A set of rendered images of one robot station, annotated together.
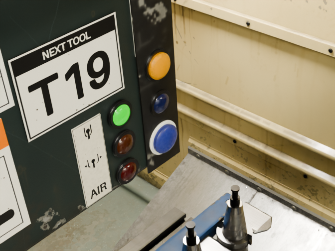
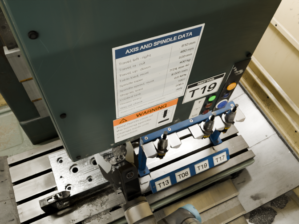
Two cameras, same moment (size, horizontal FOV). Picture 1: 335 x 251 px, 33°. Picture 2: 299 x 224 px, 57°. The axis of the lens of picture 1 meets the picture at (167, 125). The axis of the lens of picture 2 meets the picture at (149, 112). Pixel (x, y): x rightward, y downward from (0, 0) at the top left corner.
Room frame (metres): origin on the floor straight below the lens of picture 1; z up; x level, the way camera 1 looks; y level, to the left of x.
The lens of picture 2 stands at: (-0.04, 0.10, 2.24)
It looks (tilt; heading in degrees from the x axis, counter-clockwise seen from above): 57 degrees down; 12
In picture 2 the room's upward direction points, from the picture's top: 7 degrees clockwise
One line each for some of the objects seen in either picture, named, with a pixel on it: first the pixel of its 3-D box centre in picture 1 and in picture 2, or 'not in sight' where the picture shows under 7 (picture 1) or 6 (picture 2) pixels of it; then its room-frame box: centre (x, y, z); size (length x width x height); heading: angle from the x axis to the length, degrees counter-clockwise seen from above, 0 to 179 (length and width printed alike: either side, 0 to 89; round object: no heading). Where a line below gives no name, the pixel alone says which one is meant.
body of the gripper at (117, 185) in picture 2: not in sight; (127, 187); (0.20, 0.18, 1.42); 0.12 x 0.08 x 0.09; 43
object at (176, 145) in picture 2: not in sight; (174, 141); (0.51, 0.10, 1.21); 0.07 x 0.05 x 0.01; 43
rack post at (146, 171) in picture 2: not in sight; (143, 154); (0.47, 0.21, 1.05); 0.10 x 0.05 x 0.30; 43
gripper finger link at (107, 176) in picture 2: not in sight; (110, 172); (0.21, 0.25, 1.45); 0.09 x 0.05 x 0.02; 68
